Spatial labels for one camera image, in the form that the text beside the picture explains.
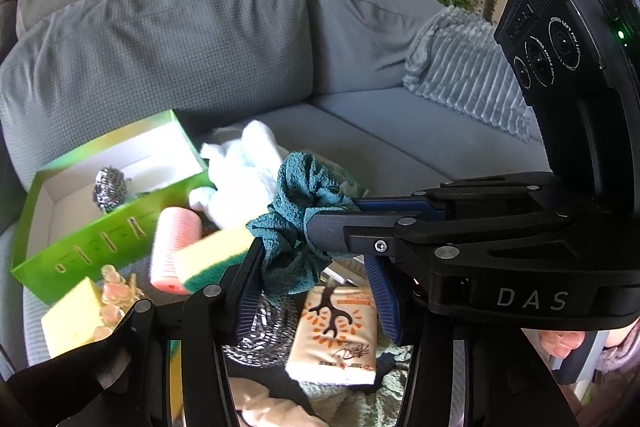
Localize clear green plastic packet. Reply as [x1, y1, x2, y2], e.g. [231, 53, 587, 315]
[320, 162, 371, 202]

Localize pink hair roller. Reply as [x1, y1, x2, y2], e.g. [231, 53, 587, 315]
[149, 207, 203, 294]

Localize orange tree print tissue pack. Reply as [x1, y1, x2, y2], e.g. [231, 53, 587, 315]
[285, 284, 378, 385]

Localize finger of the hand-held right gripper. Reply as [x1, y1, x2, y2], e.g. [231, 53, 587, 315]
[302, 209, 451, 273]
[352, 174, 561, 228]

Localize clear plastic hair clips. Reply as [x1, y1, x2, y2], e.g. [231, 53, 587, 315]
[90, 263, 146, 343]

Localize green cardboard box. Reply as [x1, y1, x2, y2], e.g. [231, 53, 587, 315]
[10, 109, 211, 305]

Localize white plush cloth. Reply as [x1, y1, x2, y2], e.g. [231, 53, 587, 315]
[189, 119, 291, 230]

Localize grey ribbed blanket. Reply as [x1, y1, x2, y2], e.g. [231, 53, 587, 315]
[402, 5, 543, 142]

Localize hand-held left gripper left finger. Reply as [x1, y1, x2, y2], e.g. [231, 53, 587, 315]
[122, 237, 266, 427]

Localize teal scrunchie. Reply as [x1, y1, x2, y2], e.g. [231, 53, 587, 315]
[245, 150, 358, 308]

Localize beige sock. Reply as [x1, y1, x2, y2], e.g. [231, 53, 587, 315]
[227, 377, 321, 427]

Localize person's right hand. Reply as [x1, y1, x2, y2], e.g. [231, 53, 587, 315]
[540, 329, 587, 357]

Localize plain yellow sponge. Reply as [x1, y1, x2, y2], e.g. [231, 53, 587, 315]
[41, 277, 108, 355]

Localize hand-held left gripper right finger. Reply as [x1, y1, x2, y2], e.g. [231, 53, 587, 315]
[362, 252, 468, 427]

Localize steel wool scrubber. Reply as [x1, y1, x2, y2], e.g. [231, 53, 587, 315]
[222, 292, 301, 365]
[92, 166, 132, 212]

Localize grey-blue sofa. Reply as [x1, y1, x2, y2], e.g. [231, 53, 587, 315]
[0, 0, 551, 388]

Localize yellow green scouring sponge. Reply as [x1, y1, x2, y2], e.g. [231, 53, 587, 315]
[172, 225, 256, 295]

